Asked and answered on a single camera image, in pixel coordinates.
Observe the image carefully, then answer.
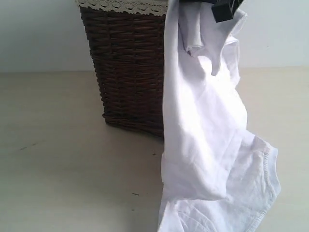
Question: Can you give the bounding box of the brown wicker laundry basket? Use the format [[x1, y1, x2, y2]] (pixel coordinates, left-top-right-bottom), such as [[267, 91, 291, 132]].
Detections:
[[80, 7, 165, 137]]

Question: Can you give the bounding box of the white shirt with red lettering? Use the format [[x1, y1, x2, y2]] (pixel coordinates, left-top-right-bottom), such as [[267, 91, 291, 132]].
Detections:
[[158, 0, 281, 232]]

